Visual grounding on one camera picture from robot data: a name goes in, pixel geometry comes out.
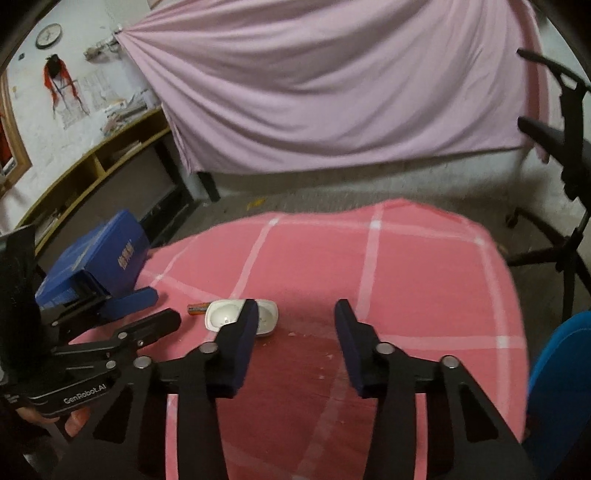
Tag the black office chair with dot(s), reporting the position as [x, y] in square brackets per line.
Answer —
[563, 143]

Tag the pile of papers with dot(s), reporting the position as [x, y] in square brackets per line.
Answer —
[129, 110]

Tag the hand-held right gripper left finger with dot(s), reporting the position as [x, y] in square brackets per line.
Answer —
[242, 350]

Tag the white small dish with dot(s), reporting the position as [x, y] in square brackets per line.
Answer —
[265, 318]

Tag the small orange battery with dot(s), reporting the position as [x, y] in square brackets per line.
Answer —
[196, 308]

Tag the round wall clock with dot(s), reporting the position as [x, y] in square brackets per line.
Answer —
[48, 36]

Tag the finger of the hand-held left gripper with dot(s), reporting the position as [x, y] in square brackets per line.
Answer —
[134, 302]
[152, 323]

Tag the blue cardboard box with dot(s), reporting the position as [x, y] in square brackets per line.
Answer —
[106, 258]

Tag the pink checked tablecloth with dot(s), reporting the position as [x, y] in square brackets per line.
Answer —
[415, 277]

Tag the wooden window frame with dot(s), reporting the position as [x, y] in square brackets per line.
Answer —
[21, 152]

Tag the person's left hand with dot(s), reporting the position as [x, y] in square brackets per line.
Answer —
[39, 416]

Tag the blue plastic stool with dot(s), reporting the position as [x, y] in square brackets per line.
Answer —
[563, 369]

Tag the pink hanging sheet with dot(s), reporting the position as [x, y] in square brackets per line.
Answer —
[346, 83]

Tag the red wall hanging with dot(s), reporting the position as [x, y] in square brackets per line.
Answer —
[51, 76]

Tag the wooden shelf unit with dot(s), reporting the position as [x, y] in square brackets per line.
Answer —
[115, 138]

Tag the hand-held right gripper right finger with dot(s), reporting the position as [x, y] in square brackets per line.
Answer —
[346, 350]

